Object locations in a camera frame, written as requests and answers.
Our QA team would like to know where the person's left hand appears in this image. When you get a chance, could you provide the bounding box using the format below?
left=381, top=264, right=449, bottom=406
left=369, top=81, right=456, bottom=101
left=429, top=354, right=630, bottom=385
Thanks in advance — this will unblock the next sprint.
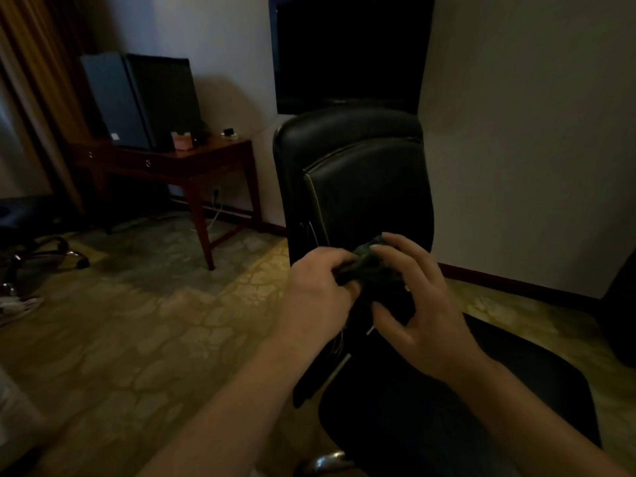
left=276, top=246, right=361, bottom=363

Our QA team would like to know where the black wall television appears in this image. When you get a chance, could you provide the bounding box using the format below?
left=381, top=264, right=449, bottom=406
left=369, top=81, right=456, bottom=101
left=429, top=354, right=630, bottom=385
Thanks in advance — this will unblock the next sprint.
left=268, top=0, right=437, bottom=116

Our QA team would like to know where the green cleaning cloth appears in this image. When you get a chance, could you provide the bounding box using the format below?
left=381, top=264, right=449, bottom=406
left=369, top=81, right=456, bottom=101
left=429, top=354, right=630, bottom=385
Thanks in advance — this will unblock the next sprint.
left=335, top=235, right=416, bottom=323

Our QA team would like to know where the white sheer curtain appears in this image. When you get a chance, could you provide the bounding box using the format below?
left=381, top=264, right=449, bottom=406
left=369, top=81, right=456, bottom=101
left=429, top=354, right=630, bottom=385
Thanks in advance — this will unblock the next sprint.
left=0, top=79, right=53, bottom=199

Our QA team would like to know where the brown curtain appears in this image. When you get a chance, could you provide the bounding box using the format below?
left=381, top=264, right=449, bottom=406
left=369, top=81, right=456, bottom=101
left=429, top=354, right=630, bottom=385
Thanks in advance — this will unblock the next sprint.
left=0, top=0, right=95, bottom=214

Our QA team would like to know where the person's right hand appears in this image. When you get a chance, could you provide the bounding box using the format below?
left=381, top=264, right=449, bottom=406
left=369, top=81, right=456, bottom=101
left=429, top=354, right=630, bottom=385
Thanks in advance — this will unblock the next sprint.
left=370, top=232, right=490, bottom=383

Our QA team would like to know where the black mini fridge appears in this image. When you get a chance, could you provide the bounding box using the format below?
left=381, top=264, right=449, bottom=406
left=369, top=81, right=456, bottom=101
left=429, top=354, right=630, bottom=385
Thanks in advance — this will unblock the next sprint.
left=80, top=52, right=205, bottom=150

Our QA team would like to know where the dark red wooden table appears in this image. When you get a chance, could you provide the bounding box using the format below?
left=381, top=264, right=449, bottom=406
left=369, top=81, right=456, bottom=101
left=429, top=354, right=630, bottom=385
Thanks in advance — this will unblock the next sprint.
left=69, top=135, right=264, bottom=272

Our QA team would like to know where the black leather chair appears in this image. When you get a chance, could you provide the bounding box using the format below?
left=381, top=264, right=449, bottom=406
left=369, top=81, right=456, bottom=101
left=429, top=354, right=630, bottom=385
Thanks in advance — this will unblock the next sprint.
left=272, top=105, right=602, bottom=477

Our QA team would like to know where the white hanging cord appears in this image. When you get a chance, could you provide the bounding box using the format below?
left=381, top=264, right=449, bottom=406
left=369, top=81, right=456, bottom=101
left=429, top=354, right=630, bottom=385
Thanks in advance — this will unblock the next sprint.
left=191, top=195, right=225, bottom=233

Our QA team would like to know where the dark red baseboard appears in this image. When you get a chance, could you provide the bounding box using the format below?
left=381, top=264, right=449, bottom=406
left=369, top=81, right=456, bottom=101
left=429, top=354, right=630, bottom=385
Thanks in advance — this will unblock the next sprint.
left=168, top=195, right=605, bottom=313

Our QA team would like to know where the person's left forearm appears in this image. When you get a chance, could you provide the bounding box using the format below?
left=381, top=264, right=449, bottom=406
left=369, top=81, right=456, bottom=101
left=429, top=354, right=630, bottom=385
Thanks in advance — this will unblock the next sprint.
left=138, top=337, right=319, bottom=477

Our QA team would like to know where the black swivel chair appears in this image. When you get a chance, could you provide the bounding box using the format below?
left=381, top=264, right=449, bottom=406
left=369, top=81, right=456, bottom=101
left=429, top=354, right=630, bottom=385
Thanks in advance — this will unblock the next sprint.
left=0, top=193, right=91, bottom=299

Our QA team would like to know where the person's right forearm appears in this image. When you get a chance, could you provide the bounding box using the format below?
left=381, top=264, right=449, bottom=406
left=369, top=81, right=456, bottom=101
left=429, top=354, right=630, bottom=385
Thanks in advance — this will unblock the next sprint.
left=447, top=352, right=632, bottom=477

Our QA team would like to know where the beige upholstered furniture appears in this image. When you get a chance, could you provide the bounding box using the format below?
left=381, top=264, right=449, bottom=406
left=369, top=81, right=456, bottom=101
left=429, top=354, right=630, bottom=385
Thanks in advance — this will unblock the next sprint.
left=0, top=367, right=48, bottom=460

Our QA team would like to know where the dark cabinet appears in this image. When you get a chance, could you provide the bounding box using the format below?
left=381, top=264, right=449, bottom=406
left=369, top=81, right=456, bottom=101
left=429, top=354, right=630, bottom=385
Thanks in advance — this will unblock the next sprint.
left=596, top=248, right=636, bottom=368

